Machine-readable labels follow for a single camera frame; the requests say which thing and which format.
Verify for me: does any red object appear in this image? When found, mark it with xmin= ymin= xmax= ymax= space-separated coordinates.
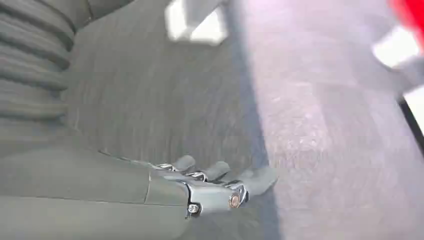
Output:
xmin=386 ymin=0 xmax=424 ymax=51

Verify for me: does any white blurred block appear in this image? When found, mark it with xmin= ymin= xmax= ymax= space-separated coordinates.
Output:
xmin=164 ymin=0 xmax=229 ymax=46

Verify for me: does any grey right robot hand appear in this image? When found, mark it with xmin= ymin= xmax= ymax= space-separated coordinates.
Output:
xmin=0 ymin=131 xmax=279 ymax=240

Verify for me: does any white panel with black edge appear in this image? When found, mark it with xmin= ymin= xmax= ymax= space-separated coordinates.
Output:
xmin=397 ymin=85 xmax=424 ymax=157

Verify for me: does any white and grey fixture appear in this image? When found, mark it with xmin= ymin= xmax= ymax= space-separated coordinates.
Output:
xmin=371 ymin=25 xmax=424 ymax=94

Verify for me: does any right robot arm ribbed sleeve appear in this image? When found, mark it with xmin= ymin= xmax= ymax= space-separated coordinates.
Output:
xmin=0 ymin=0 xmax=133 ymax=152

